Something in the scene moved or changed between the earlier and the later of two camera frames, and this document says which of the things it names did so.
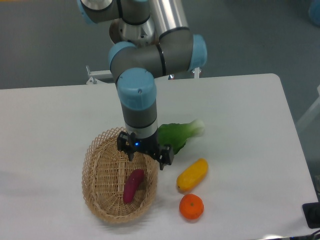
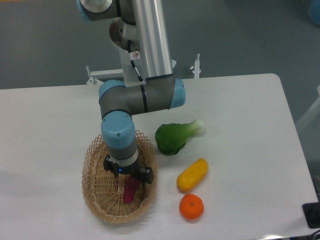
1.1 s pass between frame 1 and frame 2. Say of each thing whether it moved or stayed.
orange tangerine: stayed
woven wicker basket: stayed
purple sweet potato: stayed
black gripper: moved
